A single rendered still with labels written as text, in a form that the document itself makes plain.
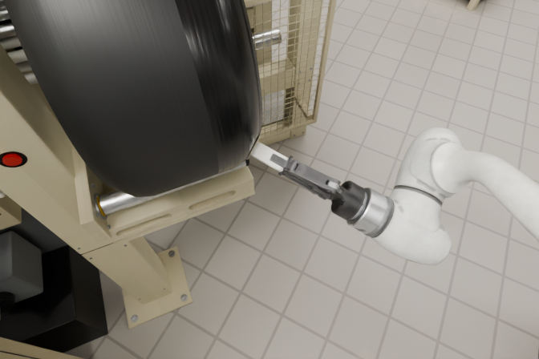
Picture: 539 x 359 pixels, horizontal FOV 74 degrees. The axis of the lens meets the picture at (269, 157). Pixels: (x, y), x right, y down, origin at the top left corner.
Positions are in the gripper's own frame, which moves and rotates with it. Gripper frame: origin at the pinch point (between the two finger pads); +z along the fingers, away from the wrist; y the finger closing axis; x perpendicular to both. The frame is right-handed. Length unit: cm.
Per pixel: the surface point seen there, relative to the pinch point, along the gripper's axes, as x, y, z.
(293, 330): -42, 80, -51
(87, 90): -8.5, -23.8, 26.0
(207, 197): -12.3, 17.7, 6.6
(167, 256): -43, 104, 8
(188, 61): 1.0, -24.1, 17.6
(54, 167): -21.3, 9.7, 36.5
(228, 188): -8.2, 17.2, 3.3
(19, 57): -3, 30, 66
